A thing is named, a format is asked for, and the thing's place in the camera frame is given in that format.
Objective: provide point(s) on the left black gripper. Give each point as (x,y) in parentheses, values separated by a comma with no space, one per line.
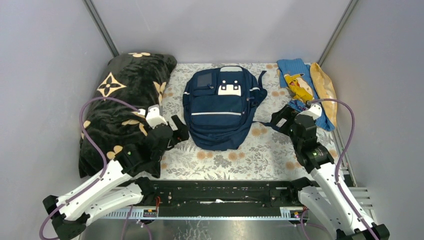
(173,133)

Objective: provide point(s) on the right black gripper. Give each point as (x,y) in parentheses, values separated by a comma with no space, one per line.
(287,112)

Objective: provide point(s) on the navy blue student backpack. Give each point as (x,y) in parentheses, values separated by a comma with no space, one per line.
(219,105)

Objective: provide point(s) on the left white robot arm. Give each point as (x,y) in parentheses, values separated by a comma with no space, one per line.
(116,185)

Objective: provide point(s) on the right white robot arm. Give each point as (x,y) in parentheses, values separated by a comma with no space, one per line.
(337,210)

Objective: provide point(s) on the yellow plastic bag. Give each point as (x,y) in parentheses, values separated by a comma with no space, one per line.
(325,90)

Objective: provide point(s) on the blue Pikachu cloth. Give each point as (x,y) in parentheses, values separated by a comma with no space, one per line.
(294,74)

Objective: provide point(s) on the floral white table mat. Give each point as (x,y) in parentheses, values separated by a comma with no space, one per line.
(264,155)

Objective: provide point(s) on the black floral plush blanket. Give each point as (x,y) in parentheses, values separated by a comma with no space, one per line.
(131,81)

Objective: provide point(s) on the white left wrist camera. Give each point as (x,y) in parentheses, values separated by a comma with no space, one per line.
(153,116)

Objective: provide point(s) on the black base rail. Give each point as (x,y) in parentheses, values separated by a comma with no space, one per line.
(222,199)

